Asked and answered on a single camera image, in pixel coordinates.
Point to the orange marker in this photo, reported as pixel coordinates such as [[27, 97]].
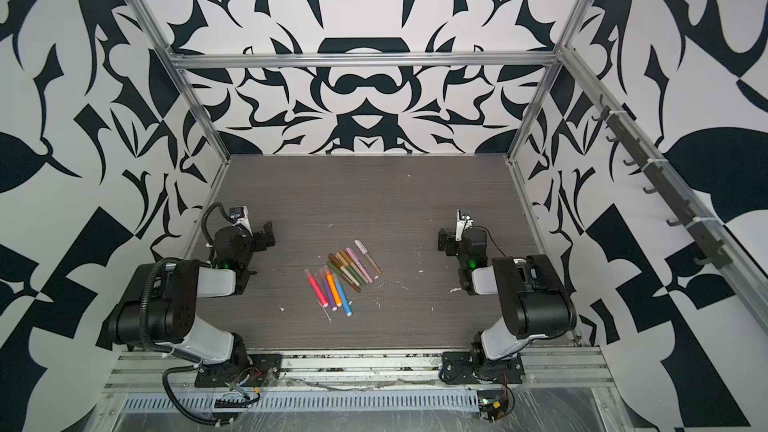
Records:
[[332, 287]]

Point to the cream pen brown cap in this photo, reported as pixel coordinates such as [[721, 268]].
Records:
[[332, 259]]

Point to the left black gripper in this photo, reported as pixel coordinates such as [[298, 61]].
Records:
[[261, 237]]

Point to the green pen tan cap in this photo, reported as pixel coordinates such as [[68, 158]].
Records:
[[352, 266]]

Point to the tan pen ochre cap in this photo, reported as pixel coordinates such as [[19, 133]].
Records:
[[347, 268]]

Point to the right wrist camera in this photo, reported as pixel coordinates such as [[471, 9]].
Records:
[[464, 221]]

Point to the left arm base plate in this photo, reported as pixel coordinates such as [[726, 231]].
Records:
[[255, 371]]

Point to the brown pen green cap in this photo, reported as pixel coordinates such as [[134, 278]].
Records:
[[343, 279]]

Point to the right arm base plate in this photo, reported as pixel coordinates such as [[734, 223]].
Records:
[[468, 368]]

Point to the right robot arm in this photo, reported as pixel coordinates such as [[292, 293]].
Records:
[[533, 301]]

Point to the red marker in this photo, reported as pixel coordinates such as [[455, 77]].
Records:
[[319, 293]]

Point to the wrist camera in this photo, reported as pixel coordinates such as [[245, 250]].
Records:
[[464, 221], [240, 217]]

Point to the blue marker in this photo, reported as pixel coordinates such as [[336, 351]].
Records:
[[342, 295]]

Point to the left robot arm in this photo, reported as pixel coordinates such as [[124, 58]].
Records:
[[158, 310]]

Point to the pink pen purple cap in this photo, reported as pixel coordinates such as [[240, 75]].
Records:
[[358, 265]]

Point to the white cable duct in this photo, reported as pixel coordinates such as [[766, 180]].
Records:
[[338, 401]]

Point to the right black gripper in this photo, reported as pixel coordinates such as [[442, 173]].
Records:
[[447, 241]]

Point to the purple marker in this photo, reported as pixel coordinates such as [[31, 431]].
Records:
[[325, 288]]

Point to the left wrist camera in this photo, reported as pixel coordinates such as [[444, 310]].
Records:
[[240, 217]]

